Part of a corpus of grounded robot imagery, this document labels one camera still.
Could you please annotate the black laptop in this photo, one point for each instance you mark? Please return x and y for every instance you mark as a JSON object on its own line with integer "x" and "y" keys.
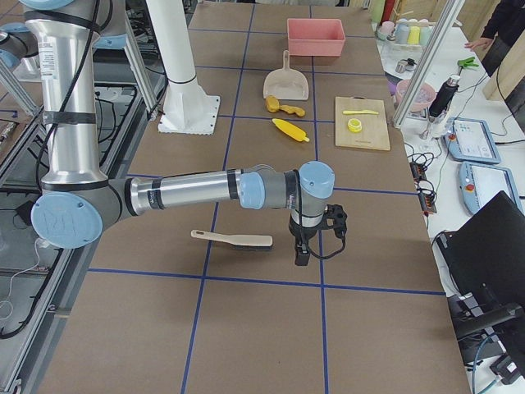
{"x": 485, "y": 256}

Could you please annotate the person in black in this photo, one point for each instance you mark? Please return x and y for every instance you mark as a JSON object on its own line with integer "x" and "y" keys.
{"x": 500, "y": 34}

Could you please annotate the yellow lemon slices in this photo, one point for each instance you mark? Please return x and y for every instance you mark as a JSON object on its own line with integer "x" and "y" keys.
{"x": 354, "y": 125}

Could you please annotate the upper blue teach pendant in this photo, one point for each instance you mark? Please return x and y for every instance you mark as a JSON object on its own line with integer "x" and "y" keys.
{"x": 470, "y": 140}

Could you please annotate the pastel cup rack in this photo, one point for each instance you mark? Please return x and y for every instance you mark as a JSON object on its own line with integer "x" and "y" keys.
{"x": 406, "y": 32}

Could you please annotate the black power strip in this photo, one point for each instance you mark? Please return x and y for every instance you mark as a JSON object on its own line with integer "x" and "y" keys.
{"x": 425, "y": 189}

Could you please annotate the beige plastic dustpan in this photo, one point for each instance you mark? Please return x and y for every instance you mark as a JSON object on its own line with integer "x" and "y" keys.
{"x": 286, "y": 83}

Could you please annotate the brown toy ginger root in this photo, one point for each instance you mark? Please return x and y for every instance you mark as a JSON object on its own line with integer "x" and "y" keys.
{"x": 292, "y": 110}

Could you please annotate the bamboo cutting board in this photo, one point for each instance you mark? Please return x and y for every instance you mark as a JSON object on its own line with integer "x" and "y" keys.
{"x": 375, "y": 133}

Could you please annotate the beige hand brush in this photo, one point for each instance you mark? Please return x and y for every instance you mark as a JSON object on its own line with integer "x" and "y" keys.
{"x": 237, "y": 240}

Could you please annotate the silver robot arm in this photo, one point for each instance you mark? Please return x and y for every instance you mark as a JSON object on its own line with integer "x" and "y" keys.
{"x": 78, "y": 201}
{"x": 19, "y": 47}

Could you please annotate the green clip tool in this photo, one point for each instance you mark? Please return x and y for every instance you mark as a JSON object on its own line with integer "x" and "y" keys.
{"x": 469, "y": 62}

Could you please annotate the pink plastic bin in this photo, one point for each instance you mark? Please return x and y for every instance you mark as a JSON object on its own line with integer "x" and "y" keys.
{"x": 311, "y": 37}

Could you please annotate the yellow toy corn cob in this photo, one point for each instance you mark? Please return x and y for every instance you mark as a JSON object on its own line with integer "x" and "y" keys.
{"x": 293, "y": 131}

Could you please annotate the yellow plastic knife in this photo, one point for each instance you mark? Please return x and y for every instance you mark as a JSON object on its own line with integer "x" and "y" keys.
{"x": 360, "y": 112}

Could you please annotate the blue teach pendant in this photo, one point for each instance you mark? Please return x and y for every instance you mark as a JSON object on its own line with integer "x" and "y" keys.
{"x": 479, "y": 183}
{"x": 470, "y": 140}

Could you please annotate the aluminium frame post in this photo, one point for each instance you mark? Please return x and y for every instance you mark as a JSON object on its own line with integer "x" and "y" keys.
{"x": 449, "y": 14}

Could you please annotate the lower blue teach pendant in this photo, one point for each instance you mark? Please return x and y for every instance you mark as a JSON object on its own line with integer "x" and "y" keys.
{"x": 479, "y": 183}

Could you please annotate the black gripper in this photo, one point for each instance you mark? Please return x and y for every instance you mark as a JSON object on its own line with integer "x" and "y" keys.
{"x": 299, "y": 234}

